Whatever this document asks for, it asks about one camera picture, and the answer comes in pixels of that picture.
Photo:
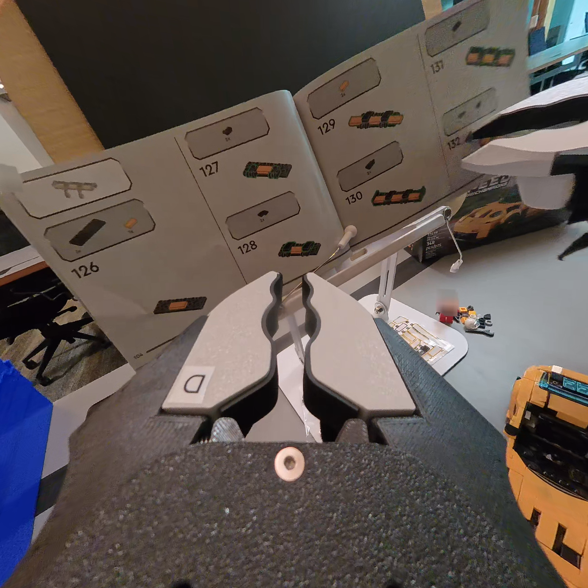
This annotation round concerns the grey desk brown edge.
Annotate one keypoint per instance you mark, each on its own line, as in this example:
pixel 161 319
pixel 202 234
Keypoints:
pixel 23 271

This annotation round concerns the yellow lego car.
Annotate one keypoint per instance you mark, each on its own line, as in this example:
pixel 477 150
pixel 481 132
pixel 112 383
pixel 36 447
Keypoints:
pixel 546 482

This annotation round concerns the lego instruction booklet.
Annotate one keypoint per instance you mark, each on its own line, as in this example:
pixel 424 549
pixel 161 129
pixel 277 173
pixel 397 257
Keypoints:
pixel 183 206

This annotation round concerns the white book stand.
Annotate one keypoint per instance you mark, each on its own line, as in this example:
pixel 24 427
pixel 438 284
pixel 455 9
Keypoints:
pixel 395 248

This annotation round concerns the blue plastic bin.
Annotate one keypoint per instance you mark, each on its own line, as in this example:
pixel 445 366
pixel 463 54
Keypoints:
pixel 23 459

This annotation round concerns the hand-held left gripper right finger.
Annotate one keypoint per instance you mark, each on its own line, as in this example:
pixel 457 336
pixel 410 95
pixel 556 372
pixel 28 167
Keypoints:
pixel 358 367

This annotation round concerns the black office chair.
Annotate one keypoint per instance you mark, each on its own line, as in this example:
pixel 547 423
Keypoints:
pixel 50 321

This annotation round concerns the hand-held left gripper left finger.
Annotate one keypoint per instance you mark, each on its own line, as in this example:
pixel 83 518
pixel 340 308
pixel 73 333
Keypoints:
pixel 225 358

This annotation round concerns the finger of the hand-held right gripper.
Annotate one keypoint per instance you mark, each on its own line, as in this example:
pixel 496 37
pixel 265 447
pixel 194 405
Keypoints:
pixel 514 156
pixel 542 110

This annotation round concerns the red lego minifigure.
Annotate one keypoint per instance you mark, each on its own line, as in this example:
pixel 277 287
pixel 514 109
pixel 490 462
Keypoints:
pixel 446 318

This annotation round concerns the sticker sheet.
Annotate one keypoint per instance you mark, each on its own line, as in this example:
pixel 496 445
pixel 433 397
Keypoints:
pixel 422 342

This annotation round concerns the pile of mixed lego pieces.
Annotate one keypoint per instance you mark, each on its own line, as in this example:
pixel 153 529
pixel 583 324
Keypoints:
pixel 475 321

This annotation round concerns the black lego box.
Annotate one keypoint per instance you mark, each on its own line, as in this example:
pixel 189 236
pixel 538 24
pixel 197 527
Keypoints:
pixel 496 216

